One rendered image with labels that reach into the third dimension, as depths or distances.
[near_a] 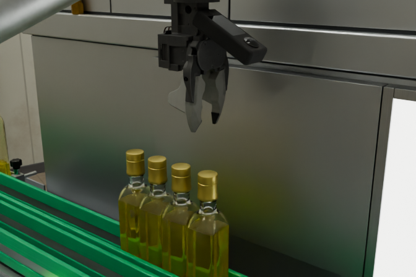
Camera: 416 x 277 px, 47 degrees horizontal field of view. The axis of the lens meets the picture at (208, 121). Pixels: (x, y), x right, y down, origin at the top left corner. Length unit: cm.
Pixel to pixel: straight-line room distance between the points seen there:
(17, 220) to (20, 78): 269
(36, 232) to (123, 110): 33
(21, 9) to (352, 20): 50
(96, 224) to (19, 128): 282
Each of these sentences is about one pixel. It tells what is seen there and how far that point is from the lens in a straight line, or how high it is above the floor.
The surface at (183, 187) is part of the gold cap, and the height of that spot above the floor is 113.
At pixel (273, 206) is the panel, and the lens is 91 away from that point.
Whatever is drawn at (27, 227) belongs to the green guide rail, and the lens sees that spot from 119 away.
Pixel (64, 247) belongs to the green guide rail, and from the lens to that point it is 109.
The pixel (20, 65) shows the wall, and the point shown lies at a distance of 382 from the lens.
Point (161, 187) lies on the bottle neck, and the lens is 89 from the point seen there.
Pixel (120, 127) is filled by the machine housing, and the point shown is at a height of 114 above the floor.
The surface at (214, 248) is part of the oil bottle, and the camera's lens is 83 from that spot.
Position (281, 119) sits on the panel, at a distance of 84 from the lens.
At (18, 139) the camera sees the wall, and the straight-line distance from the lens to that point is 394.
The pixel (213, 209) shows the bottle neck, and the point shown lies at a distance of 82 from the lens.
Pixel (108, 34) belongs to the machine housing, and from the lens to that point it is 110.
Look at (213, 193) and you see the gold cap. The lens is 81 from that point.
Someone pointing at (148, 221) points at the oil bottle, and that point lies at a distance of 91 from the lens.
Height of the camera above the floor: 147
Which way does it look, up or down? 17 degrees down
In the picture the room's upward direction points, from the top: straight up
